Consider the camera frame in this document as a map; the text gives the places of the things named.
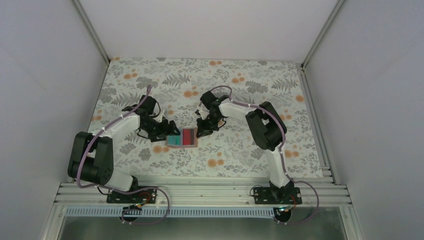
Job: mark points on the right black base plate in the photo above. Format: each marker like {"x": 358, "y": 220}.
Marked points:
{"x": 269, "y": 196}

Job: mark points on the teal card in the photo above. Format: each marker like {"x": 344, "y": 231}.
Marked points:
{"x": 174, "y": 140}

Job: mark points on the floral patterned table mat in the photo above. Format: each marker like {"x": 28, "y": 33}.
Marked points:
{"x": 177, "y": 85}

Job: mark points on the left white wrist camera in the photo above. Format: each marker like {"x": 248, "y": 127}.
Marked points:
{"x": 161, "y": 116}

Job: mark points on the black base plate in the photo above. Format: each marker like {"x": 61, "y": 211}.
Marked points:
{"x": 269, "y": 196}
{"x": 142, "y": 197}

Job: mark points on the grey slotted cable duct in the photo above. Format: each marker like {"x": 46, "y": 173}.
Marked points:
{"x": 173, "y": 212}

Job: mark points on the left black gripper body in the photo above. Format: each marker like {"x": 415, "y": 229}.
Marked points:
{"x": 155, "y": 130}

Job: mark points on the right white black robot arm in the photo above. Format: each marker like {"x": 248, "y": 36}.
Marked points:
{"x": 266, "y": 127}

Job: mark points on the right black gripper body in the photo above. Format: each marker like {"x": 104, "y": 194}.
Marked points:
{"x": 210, "y": 124}

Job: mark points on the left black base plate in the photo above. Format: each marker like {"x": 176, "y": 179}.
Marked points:
{"x": 142, "y": 197}

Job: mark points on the red card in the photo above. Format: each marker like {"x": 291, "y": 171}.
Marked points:
{"x": 189, "y": 137}

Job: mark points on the aluminium rail frame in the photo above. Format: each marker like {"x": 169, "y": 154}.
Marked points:
{"x": 185, "y": 191}

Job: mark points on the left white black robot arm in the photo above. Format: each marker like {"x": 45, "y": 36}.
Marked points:
{"x": 92, "y": 154}

